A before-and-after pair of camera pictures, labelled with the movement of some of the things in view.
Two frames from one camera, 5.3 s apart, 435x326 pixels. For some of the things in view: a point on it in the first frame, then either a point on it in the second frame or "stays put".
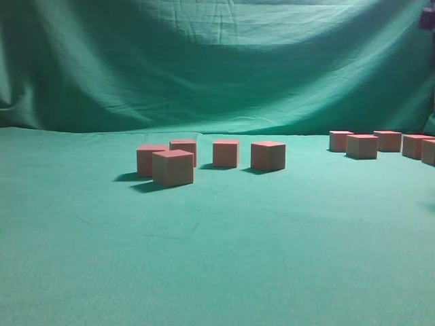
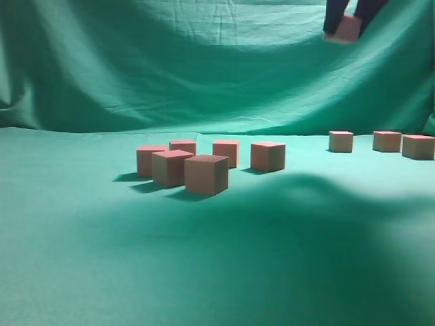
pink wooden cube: (144, 158) stays put
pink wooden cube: (172, 168) stays put
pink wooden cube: (428, 151) → (206, 174)
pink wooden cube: (268, 155) stays put
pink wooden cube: (361, 146) → (347, 32)
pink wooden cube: (226, 153) stays put
